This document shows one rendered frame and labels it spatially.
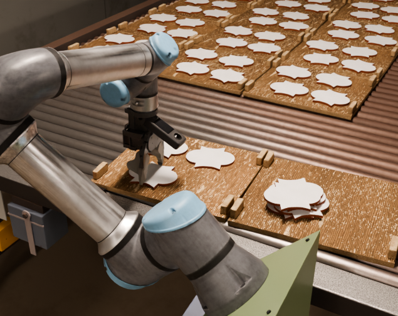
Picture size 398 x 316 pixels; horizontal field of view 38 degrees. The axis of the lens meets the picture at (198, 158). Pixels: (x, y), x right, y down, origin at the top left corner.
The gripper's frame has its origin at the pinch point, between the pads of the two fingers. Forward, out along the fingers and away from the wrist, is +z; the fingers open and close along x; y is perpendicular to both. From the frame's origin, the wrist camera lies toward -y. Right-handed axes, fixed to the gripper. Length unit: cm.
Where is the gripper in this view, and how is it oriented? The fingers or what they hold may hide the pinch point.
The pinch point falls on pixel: (153, 173)
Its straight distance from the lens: 164.0
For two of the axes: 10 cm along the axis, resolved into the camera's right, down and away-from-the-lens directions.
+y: -9.1, -2.2, 3.6
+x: -4.2, 4.4, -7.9
